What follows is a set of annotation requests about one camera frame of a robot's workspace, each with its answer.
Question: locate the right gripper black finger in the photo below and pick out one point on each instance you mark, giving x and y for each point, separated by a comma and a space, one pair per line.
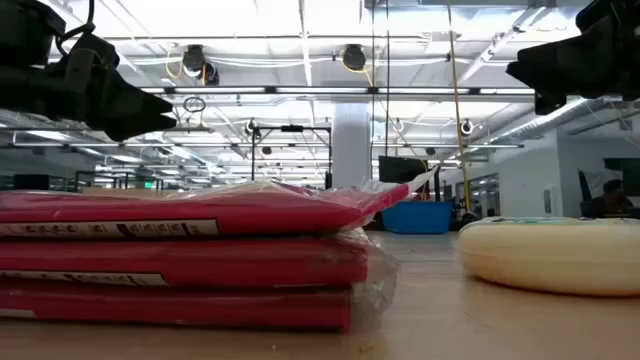
547, 104
570, 65

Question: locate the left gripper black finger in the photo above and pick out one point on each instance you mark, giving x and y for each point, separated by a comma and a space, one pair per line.
130, 100
130, 127

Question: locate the red popcorn packet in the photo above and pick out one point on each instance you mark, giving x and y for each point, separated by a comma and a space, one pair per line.
200, 260
175, 305
200, 207

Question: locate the mint frosted toy donut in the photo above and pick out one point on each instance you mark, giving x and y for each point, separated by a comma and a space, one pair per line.
550, 255

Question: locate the person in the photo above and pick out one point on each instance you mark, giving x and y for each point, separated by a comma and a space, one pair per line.
612, 197

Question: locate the black monitor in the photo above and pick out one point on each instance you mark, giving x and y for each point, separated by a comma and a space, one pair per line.
402, 170

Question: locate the blue plastic storage tote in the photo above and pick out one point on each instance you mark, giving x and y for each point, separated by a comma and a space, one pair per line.
417, 217

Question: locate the white building column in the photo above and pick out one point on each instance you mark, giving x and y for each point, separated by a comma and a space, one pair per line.
352, 145

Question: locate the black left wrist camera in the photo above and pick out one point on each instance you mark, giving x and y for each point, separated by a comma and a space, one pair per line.
27, 30

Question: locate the black wall screen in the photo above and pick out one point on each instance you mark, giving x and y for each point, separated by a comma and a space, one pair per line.
625, 175

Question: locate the black metal rig frame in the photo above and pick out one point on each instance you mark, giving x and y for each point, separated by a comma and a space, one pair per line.
292, 128

